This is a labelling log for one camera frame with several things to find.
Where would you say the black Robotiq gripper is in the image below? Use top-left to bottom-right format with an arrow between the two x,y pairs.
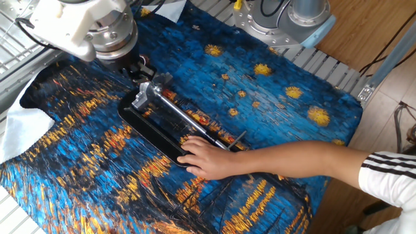
103,48 -> 157,84

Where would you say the metal lever with brown handle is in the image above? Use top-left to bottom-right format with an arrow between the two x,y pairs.
138,54 -> 152,68

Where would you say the black clamp frame with rod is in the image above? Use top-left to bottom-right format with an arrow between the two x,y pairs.
117,71 -> 248,168

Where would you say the person's bare right forearm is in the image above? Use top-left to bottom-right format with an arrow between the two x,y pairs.
227,140 -> 371,189

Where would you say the person's right hand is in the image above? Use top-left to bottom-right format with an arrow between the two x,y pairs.
176,135 -> 237,181

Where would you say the blue and orange painted cloth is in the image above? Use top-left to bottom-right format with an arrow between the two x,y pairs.
0,3 -> 364,234

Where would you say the white cloth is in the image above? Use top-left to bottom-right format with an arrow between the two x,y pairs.
0,70 -> 55,163

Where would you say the white shirt with black stripes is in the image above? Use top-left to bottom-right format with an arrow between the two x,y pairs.
358,151 -> 416,234

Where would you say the white printed wrist bracket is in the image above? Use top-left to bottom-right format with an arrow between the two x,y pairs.
29,0 -> 127,62

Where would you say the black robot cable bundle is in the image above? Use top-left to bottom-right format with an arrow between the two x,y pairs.
14,18 -> 62,51

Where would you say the thin black floor cable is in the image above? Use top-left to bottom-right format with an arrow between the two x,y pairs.
359,12 -> 416,77

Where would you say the aluminium frame profile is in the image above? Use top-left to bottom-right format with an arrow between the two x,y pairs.
357,31 -> 416,105

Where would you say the dark cable cluster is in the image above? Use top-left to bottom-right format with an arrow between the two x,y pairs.
393,100 -> 416,153

